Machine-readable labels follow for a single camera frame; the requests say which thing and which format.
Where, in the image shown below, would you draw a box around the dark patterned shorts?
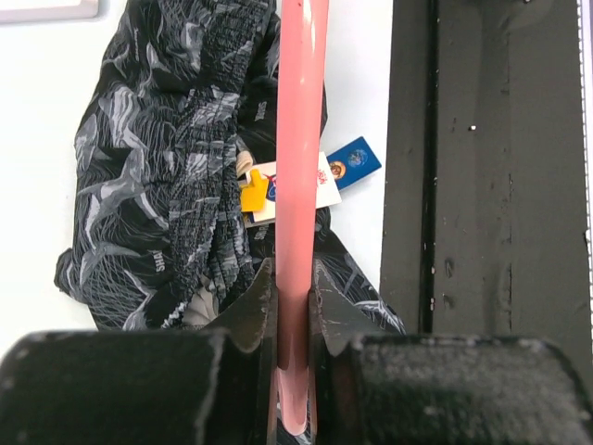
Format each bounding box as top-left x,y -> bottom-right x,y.
54,0 -> 409,335

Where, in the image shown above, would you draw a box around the pink hanger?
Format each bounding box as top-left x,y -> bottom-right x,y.
275,1 -> 329,435

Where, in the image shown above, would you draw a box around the yellow plastic tag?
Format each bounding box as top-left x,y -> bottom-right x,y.
241,169 -> 269,212

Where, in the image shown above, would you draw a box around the white paper price tag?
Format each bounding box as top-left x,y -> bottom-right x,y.
240,152 -> 342,227

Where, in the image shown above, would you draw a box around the white plastic basket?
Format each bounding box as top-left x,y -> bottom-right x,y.
1,0 -> 100,25

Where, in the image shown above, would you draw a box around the blue card tag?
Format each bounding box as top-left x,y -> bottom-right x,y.
327,136 -> 382,190

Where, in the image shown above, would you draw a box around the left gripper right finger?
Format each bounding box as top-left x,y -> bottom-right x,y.
309,273 -> 365,444

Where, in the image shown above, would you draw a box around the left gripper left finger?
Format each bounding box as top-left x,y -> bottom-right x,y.
203,259 -> 278,444

